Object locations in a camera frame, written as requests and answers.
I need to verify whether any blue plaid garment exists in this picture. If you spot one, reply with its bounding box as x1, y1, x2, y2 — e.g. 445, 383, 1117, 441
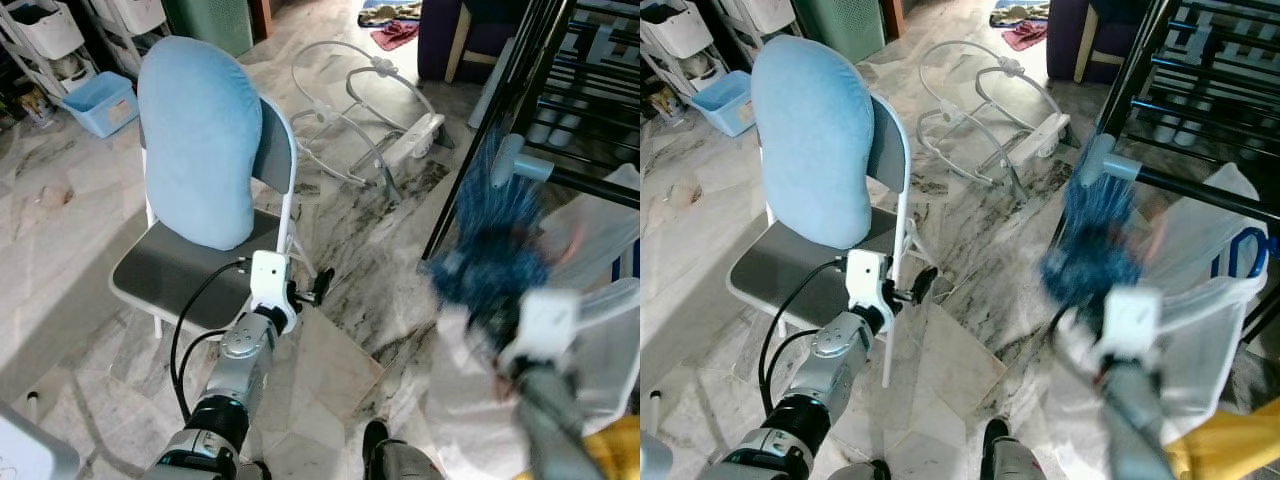
1040, 150, 1147, 323
425, 128, 553, 346

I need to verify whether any white garment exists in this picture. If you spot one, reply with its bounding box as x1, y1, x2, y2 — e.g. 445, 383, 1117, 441
425, 165, 641, 480
1050, 165, 1266, 480

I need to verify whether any blue hanger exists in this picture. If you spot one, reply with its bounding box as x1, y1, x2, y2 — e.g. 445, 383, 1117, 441
1208, 228, 1271, 283
610, 238, 641, 283

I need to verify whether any grey white folding chair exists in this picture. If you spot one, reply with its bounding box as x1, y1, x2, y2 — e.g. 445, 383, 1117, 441
108, 95, 323, 341
725, 92, 939, 391

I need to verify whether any light blue pillow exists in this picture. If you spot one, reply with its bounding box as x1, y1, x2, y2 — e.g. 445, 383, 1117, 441
137, 36, 264, 251
750, 35, 879, 250

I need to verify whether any silver robot left leg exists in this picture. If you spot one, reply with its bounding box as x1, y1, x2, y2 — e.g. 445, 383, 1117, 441
825, 460, 893, 480

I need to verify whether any silver robot leg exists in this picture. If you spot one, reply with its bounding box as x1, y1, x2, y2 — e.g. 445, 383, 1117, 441
825, 460, 893, 480
980, 417, 1063, 480
360, 419, 448, 480

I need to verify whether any silver robot right leg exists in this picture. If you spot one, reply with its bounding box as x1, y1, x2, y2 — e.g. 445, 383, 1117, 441
980, 417, 1063, 480
360, 419, 448, 480

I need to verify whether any red cloth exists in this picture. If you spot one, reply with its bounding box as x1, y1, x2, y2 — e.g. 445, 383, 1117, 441
1002, 22, 1049, 52
370, 20, 421, 52

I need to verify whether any blue plastic basket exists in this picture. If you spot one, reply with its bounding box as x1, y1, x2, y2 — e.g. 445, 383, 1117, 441
690, 70, 757, 138
62, 71, 140, 139

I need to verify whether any black drying rack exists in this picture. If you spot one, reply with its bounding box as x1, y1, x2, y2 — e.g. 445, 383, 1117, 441
1050, 0, 1280, 346
420, 0, 641, 263

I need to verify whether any purple armchair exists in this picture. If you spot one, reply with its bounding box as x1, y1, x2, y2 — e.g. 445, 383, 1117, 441
418, 0, 526, 84
1045, 0, 1136, 84

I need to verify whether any green bin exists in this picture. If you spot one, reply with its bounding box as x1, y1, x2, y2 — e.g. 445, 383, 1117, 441
790, 0, 891, 63
160, 0, 256, 58

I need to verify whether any patterned floor mat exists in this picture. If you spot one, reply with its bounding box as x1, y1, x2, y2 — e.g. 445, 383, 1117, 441
990, 0, 1051, 26
358, 0, 423, 25

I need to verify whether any white storage trolley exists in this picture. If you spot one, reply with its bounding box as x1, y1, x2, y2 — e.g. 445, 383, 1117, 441
85, 0, 171, 46
715, 0, 801, 46
0, 0, 101, 106
640, 0, 731, 96

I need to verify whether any yellow garment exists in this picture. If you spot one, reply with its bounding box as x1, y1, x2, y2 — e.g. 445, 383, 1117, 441
1165, 398, 1280, 480
515, 415, 641, 480

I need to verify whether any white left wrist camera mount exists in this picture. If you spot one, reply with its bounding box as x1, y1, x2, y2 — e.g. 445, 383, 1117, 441
248, 251, 302, 334
845, 250, 897, 327

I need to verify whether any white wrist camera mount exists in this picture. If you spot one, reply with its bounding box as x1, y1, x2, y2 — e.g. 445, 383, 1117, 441
248, 251, 302, 334
845, 250, 897, 327
1095, 288, 1167, 367
497, 289, 582, 373

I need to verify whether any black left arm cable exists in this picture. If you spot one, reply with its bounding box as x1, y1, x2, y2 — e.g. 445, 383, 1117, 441
170, 258, 251, 421
757, 258, 849, 416

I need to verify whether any white baby bouncer frame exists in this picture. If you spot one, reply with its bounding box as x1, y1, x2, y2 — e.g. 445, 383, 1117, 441
915, 40, 1076, 201
290, 40, 448, 201

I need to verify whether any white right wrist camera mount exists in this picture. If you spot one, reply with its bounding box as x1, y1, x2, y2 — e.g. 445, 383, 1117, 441
497, 289, 582, 373
1095, 288, 1167, 367

